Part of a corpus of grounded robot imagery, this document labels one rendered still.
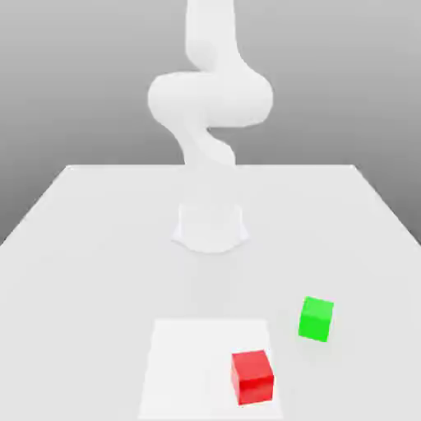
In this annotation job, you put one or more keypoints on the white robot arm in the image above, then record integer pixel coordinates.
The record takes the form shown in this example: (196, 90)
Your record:
(210, 98)

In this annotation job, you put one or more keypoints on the small green cube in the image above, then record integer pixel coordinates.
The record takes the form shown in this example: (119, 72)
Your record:
(315, 319)

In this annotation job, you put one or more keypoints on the small red cube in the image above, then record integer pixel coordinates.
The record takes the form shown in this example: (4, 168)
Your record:
(252, 376)

